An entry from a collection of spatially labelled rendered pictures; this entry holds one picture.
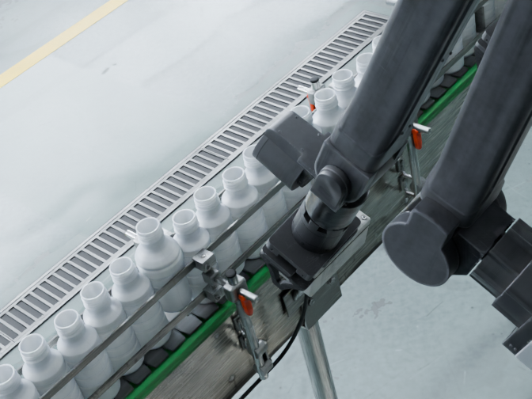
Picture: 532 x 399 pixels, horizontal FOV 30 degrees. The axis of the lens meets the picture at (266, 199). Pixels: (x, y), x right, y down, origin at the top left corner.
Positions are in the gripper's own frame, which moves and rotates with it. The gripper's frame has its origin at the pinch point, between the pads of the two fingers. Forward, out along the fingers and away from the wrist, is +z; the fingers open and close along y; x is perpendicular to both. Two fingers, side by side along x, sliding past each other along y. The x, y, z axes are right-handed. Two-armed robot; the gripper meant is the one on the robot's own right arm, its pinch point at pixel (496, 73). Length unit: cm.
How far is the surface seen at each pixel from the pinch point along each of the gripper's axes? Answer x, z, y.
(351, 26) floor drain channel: -101, 188, -162
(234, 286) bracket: -6.7, 29.7, 38.6
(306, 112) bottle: -22.1, 28.1, 7.0
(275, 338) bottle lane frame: -1, 53, 28
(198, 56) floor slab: -139, 213, -116
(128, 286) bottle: -17, 31, 50
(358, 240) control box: 0.6, 26.6, 19.3
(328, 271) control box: 1.2, 27.8, 26.4
